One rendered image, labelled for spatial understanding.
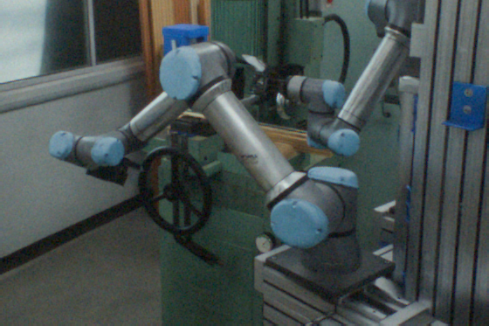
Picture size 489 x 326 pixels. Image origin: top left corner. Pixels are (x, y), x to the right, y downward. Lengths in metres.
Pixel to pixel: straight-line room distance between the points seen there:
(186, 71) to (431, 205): 0.63
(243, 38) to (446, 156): 0.88
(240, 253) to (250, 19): 0.76
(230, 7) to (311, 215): 0.95
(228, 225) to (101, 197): 1.68
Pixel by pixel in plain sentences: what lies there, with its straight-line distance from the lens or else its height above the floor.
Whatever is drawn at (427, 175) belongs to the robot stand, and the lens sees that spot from 1.66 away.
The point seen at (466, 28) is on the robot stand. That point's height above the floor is 1.39.
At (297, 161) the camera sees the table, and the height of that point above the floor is 0.88.
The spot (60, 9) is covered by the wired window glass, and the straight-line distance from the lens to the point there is 3.61.
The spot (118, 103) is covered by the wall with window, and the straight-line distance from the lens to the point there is 3.86.
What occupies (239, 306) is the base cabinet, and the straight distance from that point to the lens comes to 2.41.
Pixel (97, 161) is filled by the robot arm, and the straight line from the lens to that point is 1.83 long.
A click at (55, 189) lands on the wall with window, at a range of 3.64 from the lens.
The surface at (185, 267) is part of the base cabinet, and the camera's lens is 2.50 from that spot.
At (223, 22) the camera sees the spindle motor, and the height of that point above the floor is 1.31.
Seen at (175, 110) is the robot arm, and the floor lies 1.14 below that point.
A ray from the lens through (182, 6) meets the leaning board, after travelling 4.01.
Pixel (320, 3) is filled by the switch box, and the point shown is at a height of 1.35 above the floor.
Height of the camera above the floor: 1.59
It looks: 15 degrees down
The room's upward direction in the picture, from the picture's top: straight up
